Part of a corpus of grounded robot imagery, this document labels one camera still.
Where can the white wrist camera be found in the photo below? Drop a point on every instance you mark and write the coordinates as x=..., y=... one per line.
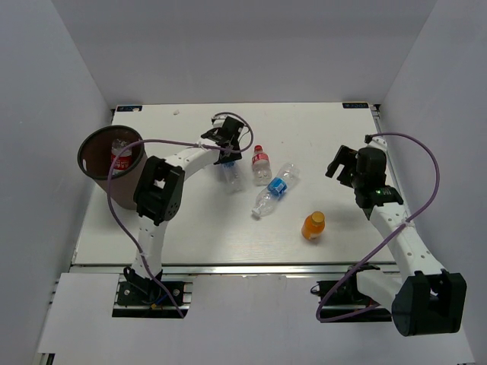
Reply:
x=376, y=142
x=218, y=121

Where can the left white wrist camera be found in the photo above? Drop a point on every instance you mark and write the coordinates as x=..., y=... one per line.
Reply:
x=218, y=121

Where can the left blue table sticker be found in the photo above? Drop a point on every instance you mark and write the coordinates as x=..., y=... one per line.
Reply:
x=129, y=109

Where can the crushed light blue label bottle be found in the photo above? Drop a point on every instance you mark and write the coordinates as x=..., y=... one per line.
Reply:
x=268, y=199

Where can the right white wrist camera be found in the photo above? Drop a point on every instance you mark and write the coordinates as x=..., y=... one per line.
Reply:
x=376, y=142

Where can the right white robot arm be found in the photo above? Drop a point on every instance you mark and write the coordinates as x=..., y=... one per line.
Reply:
x=429, y=300

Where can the blue table sticker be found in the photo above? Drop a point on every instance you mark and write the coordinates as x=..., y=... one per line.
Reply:
x=129, y=109
x=355, y=105

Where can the dark blue label bottle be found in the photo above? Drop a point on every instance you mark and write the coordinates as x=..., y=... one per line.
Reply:
x=233, y=177

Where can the brown round bin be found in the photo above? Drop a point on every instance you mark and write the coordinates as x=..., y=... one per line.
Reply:
x=94, y=161

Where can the tall red label bottle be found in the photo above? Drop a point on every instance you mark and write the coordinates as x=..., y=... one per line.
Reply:
x=124, y=161

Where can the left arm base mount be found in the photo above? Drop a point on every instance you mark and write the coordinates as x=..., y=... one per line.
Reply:
x=138, y=298

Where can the small red label bottle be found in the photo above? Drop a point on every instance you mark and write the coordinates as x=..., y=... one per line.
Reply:
x=262, y=174

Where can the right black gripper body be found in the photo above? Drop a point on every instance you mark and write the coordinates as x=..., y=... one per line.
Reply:
x=357, y=181

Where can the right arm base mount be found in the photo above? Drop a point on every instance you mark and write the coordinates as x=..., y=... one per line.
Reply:
x=346, y=299

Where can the orange juice bottle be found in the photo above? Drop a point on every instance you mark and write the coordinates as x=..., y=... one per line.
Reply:
x=313, y=225

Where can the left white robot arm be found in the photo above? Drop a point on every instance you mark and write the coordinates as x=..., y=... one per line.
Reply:
x=158, y=194

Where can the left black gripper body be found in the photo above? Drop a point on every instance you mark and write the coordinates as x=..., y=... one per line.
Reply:
x=234, y=144

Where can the right blue table sticker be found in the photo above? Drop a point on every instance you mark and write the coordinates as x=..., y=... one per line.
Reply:
x=355, y=105

